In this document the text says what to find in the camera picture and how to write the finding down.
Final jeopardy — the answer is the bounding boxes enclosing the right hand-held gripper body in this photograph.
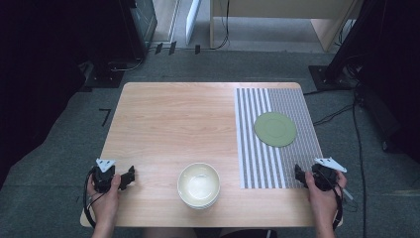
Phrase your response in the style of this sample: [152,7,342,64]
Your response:
[311,157,349,192]

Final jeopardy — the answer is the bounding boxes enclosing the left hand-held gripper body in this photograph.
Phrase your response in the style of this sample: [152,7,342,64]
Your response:
[91,158,123,194]

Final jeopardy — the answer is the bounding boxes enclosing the person's left hand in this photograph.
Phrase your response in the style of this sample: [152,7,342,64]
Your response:
[86,174,122,227]

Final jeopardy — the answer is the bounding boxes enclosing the person's right hand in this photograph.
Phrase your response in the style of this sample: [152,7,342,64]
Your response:
[304,170,349,228]

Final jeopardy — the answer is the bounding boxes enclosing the grey white striped placemat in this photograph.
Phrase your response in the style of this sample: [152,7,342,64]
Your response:
[234,86,325,190]

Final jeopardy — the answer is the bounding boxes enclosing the green round plate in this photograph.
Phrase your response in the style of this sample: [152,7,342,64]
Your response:
[253,111,298,149]

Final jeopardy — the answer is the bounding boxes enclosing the cream ceramic bowl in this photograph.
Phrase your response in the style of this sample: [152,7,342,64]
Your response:
[176,162,222,210]

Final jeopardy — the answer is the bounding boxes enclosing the black cabinet with glass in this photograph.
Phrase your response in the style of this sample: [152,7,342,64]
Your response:
[117,0,158,62]

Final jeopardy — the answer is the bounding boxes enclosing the light wooden desk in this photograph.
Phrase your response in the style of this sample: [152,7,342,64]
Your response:
[209,0,365,53]

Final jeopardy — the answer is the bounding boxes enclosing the white flat board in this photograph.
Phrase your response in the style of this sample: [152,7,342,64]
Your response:
[184,0,203,47]

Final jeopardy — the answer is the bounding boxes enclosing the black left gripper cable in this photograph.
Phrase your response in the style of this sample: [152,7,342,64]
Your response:
[82,167,104,230]

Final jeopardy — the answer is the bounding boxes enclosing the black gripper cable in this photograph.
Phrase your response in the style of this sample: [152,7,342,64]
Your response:
[321,170,345,232]
[82,167,104,230]

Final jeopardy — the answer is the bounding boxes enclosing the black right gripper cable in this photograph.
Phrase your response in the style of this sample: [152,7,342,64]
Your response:
[321,170,345,232]

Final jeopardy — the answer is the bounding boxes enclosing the black floor cable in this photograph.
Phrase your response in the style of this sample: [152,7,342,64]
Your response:
[312,102,356,127]
[351,90,368,238]

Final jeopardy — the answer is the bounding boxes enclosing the black stand base plate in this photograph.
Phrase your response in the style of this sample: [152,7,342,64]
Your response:
[308,63,360,92]
[84,59,126,89]

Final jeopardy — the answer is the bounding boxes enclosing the black hanging cable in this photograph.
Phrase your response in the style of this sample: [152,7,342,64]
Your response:
[211,0,231,52]

